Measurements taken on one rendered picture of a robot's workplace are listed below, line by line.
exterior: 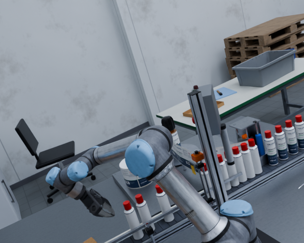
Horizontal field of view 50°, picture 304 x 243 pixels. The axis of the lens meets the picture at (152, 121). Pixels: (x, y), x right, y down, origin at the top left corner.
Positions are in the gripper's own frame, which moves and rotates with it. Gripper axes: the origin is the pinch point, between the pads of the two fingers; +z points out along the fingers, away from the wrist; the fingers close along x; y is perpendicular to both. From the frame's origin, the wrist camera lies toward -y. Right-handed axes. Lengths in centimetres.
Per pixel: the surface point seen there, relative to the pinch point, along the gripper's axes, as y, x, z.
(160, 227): -0.9, -7.6, 25.2
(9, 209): 215, 102, 22
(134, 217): -1.8, -4.7, 9.0
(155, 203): 19.9, -13.1, 28.5
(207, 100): -17, -66, -8
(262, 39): 274, -279, 177
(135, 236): -1.4, 2.4, 16.5
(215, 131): -17, -58, 6
